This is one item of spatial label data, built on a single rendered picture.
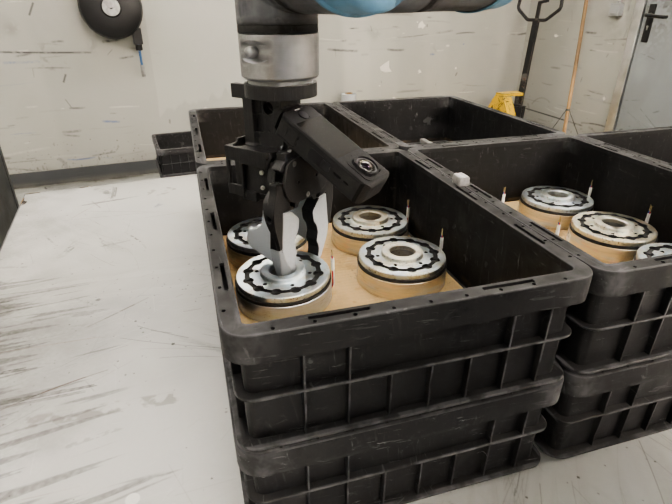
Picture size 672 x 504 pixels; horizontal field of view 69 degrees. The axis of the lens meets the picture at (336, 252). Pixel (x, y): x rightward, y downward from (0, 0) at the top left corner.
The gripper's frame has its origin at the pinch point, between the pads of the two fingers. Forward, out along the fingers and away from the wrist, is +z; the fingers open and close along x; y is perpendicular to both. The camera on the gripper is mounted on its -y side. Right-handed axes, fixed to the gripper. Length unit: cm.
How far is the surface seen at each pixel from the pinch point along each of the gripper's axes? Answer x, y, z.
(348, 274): -5.3, -2.5, 2.5
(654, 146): -63, -28, -5
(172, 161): -86, 137, 30
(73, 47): -145, 299, -4
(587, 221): -30.8, -24.1, -0.6
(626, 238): -28.6, -29.0, -0.3
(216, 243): 11.6, 0.7, -7.5
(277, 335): 18.5, -12.5, -7.0
